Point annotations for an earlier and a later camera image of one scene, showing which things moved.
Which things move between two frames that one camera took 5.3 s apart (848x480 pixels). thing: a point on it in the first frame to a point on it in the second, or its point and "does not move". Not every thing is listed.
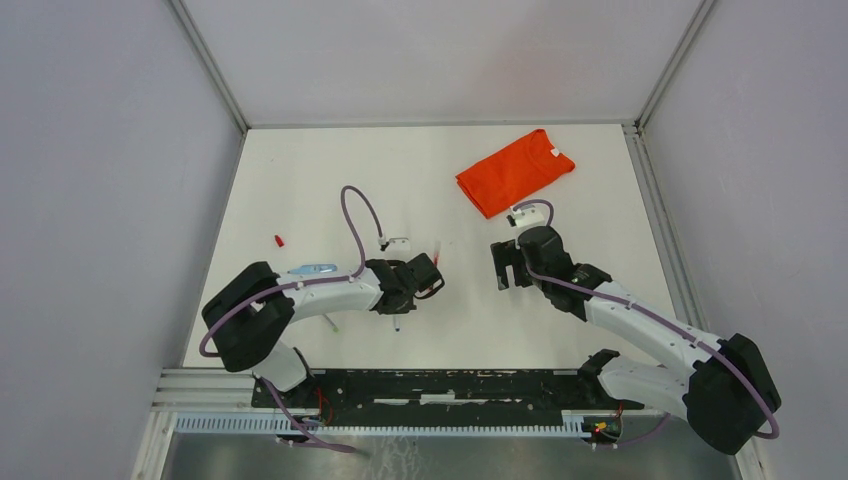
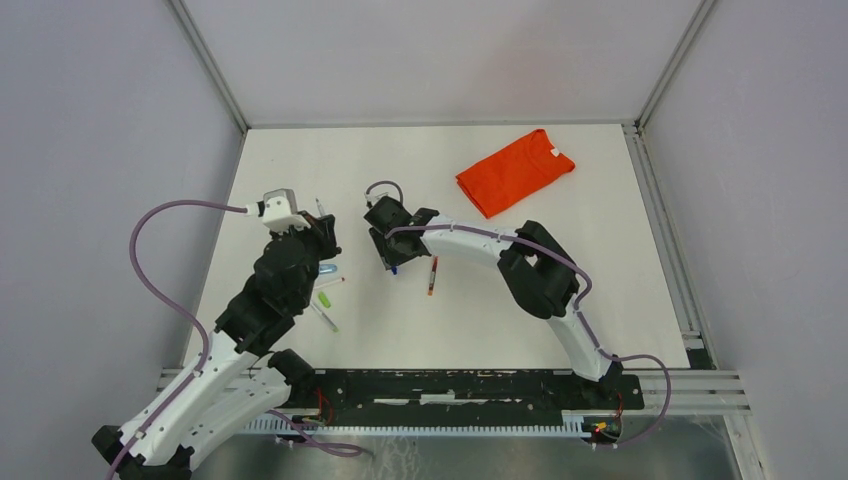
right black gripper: (508, 253) to (388, 258)
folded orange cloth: (495, 183) does not move
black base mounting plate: (549, 392) does not move
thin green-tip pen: (334, 327) does not move
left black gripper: (409, 306) to (322, 230)
